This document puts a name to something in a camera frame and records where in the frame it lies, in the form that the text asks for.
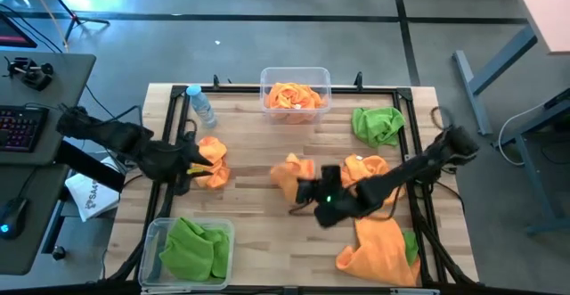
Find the black backlit keyboard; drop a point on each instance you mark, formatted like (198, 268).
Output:
(22, 128)

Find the blue-grey metal desk legs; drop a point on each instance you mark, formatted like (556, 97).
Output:
(499, 56)

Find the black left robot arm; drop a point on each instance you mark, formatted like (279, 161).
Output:
(111, 136)

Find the pale blue spray bottle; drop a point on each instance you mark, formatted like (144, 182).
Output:
(202, 108)

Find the white printed bag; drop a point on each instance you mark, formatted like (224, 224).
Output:
(91, 197)

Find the black table clamp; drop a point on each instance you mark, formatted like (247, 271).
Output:
(358, 80)
(216, 82)

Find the black round knob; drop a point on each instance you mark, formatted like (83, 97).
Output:
(59, 253)

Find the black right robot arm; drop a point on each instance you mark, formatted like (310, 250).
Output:
(418, 166)

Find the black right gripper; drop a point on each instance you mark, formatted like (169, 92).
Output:
(338, 208)

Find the black computer mouse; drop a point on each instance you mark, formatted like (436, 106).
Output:
(12, 217)

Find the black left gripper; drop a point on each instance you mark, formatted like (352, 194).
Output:
(165, 161)

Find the black metal table frame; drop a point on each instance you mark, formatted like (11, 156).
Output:
(231, 89)

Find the black desk clamp device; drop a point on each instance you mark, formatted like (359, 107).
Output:
(35, 79)

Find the clear plastic storage bin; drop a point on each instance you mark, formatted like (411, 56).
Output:
(267, 76)
(149, 281)

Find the black tripod stand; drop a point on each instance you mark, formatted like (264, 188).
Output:
(75, 18)

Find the pale desk top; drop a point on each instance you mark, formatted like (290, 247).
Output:
(548, 10)

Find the grey desk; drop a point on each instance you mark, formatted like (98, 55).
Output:
(67, 76)

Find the dark computer monitor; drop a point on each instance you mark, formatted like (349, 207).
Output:
(13, 34)

